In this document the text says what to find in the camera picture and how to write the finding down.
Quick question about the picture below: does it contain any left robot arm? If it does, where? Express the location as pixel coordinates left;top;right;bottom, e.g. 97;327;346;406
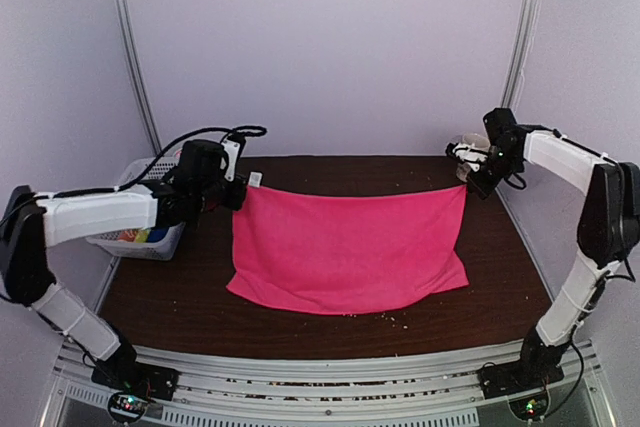
1;132;246;391

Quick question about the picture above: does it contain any aluminium post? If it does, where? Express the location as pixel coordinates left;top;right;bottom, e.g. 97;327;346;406
500;0;541;109
114;0;162;154

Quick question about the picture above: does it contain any beige printed mug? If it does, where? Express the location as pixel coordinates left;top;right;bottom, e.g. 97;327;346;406
456;133;491;183

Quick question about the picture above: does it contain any blue rolled towel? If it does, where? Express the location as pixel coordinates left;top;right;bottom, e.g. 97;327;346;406
146;228;168;243

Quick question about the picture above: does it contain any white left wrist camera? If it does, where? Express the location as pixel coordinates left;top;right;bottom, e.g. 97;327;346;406
220;133;246;182

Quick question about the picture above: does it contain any left aluminium post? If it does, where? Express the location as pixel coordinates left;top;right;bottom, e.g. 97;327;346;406
114;0;162;154

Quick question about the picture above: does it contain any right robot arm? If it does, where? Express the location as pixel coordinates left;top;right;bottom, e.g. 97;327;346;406
467;108;639;389

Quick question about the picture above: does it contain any orange bunny towel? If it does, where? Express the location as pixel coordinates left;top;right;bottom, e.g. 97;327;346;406
118;230;138;242

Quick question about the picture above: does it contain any right aluminium post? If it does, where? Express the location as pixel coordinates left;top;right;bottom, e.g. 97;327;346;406
500;0;541;109

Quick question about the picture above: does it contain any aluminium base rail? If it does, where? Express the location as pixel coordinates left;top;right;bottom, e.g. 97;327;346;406
36;342;621;426

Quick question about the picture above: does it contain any pink towel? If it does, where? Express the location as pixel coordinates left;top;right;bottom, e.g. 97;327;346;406
227;185;469;316

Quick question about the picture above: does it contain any white plastic basket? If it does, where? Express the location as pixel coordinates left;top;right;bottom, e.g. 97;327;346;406
85;157;186;261

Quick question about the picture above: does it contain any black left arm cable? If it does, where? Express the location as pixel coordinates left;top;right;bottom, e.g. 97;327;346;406
49;125;269;196

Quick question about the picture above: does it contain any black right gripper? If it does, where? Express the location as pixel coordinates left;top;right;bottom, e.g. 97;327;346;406
466;147;522;199

